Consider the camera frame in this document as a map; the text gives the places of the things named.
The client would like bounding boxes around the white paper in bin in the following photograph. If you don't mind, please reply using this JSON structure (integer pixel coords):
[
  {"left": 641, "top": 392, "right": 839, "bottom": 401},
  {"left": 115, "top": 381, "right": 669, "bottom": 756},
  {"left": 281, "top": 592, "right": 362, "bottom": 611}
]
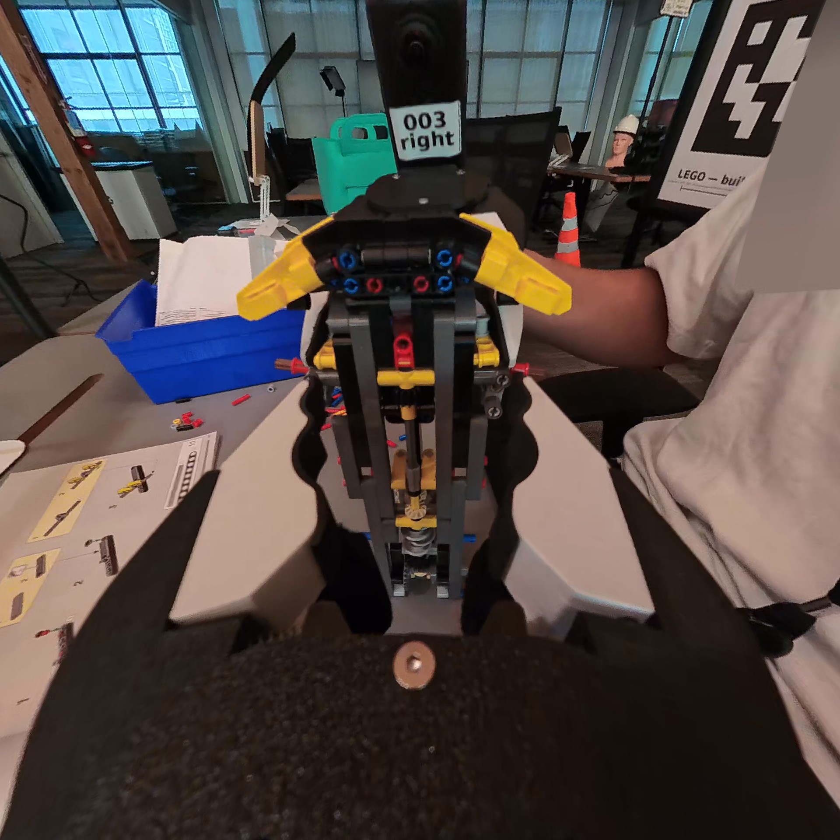
[{"left": 155, "top": 235, "right": 296, "bottom": 328}]

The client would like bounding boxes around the lego instruction sheet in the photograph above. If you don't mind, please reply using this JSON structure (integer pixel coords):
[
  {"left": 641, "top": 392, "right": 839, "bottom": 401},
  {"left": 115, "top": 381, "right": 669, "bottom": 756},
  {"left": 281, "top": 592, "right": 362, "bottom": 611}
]
[{"left": 0, "top": 431, "right": 221, "bottom": 742}]

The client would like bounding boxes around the mannequin head white hard hat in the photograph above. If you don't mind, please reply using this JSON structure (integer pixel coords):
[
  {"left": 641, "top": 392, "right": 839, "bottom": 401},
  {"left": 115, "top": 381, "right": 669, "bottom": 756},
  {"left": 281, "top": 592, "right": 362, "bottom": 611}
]
[{"left": 604, "top": 115, "right": 641, "bottom": 170}]

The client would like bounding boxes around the wooden table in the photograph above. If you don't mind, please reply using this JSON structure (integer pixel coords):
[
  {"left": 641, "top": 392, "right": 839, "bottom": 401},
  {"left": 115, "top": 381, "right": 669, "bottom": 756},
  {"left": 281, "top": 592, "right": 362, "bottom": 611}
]
[{"left": 548, "top": 163, "right": 652, "bottom": 186}]

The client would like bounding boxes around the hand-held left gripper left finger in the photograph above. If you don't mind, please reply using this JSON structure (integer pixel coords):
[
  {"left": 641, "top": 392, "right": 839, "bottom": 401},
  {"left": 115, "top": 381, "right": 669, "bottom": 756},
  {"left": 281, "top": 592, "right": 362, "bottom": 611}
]
[{"left": 169, "top": 379, "right": 388, "bottom": 632}]

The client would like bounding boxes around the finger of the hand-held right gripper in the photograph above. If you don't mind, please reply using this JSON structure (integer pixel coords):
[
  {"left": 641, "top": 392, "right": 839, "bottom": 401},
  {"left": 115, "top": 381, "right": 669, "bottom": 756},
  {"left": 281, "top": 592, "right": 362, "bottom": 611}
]
[
  {"left": 489, "top": 298, "right": 527, "bottom": 370},
  {"left": 303, "top": 292, "right": 330, "bottom": 358}
]

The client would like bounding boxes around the white cabinet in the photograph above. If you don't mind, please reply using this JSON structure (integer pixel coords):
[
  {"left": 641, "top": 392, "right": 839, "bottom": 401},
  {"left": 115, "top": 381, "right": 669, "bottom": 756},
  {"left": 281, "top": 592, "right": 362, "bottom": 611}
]
[{"left": 92, "top": 161, "right": 178, "bottom": 241}]

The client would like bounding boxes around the black yellow lego car chassis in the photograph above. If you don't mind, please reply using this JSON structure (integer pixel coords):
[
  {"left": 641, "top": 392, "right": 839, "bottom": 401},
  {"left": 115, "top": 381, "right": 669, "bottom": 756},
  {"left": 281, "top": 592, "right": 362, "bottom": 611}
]
[{"left": 236, "top": 211, "right": 573, "bottom": 599}]

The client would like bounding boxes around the orange traffic cone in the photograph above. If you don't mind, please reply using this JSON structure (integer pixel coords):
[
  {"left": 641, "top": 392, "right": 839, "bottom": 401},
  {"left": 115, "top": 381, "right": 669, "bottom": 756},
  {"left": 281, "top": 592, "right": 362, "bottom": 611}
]
[{"left": 554, "top": 192, "right": 583, "bottom": 266}]

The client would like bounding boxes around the wooden post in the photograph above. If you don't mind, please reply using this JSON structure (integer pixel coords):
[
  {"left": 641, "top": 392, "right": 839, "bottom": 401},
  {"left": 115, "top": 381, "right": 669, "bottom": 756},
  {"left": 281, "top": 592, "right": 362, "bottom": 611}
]
[{"left": 0, "top": 0, "right": 132, "bottom": 261}]

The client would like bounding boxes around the person's white shirt torso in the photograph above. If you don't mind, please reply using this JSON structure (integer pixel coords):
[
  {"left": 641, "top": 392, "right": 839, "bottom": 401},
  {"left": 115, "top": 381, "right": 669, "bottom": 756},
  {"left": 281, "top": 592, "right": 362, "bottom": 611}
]
[{"left": 620, "top": 151, "right": 840, "bottom": 788}]

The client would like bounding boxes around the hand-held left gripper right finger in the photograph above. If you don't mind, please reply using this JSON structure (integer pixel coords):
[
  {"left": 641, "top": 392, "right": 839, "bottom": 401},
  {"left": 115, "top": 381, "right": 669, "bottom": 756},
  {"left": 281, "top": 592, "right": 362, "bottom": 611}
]
[{"left": 459, "top": 377, "right": 657, "bottom": 634}]

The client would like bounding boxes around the person's black pants leg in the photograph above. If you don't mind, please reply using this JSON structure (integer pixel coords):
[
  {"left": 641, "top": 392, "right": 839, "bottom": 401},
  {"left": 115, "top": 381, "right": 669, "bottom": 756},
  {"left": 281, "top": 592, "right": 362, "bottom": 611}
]
[{"left": 538, "top": 369, "right": 700, "bottom": 457}]

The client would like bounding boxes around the person's right forearm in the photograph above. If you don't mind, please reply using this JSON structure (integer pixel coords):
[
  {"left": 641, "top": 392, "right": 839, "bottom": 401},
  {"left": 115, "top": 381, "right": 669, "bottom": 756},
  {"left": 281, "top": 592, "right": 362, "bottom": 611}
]
[{"left": 518, "top": 252, "right": 672, "bottom": 368}]

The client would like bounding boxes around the paned window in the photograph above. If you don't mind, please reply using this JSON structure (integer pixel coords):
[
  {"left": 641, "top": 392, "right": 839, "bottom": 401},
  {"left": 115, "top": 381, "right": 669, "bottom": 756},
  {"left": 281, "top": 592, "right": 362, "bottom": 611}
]
[{"left": 16, "top": 0, "right": 204, "bottom": 135}]

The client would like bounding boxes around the black white marker sign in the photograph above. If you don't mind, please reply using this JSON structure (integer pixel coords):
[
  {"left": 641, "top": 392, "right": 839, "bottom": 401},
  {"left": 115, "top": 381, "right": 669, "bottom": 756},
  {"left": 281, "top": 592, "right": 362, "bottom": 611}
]
[{"left": 656, "top": 0, "right": 828, "bottom": 211}]

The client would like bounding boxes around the blue plastic bin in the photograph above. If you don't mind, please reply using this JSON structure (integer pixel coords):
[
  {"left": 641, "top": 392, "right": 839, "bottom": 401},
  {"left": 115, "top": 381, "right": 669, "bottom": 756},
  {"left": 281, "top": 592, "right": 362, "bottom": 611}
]
[{"left": 96, "top": 279, "right": 309, "bottom": 405}]

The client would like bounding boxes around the teal tote bag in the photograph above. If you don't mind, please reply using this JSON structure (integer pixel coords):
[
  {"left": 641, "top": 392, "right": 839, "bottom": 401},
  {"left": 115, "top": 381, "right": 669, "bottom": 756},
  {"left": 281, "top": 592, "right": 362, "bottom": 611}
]
[{"left": 311, "top": 115, "right": 395, "bottom": 214}]

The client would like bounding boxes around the clear plastic bag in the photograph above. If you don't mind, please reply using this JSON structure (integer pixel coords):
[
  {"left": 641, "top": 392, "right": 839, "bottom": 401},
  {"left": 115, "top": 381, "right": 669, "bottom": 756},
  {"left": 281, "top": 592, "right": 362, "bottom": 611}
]
[{"left": 246, "top": 217, "right": 309, "bottom": 280}]

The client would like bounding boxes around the studio light on stand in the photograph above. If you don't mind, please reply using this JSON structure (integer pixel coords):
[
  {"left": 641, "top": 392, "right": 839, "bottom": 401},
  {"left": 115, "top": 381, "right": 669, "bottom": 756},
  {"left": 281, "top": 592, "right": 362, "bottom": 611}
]
[{"left": 319, "top": 66, "right": 350, "bottom": 120}]

